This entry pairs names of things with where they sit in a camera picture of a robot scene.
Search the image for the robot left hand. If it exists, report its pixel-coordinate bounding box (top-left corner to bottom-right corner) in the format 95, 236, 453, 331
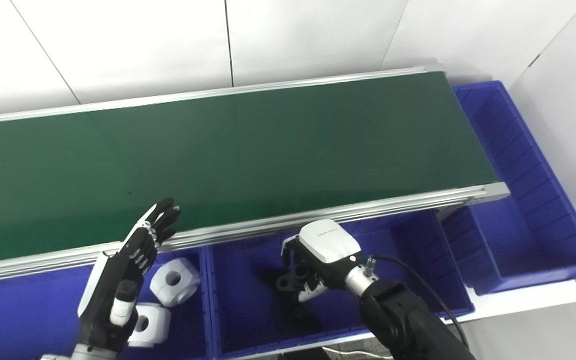
77, 197, 182, 353

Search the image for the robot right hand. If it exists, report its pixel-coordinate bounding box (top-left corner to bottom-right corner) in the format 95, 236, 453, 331
280, 219, 369, 303

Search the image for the black flanged part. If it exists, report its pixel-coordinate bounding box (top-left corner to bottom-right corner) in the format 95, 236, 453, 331
275, 265, 319, 296
263, 270, 327, 335

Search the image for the green conveyor belt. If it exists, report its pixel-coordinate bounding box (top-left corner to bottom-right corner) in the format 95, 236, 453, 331
0, 70, 500, 266
0, 63, 511, 286

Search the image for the white block part with hole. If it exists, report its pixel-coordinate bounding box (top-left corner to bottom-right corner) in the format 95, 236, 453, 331
127, 302, 172, 349
149, 257, 202, 307

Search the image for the blue bin with white parts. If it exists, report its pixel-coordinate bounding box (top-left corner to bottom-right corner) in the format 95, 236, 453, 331
0, 247, 214, 360

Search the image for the blue bin with black parts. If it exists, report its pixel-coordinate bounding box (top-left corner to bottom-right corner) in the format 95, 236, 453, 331
203, 210, 476, 360

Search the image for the empty blue bin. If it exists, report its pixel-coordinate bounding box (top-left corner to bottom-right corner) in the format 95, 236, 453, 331
440, 80, 576, 296

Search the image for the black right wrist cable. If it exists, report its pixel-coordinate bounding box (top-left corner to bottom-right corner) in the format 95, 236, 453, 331
365, 255, 469, 351

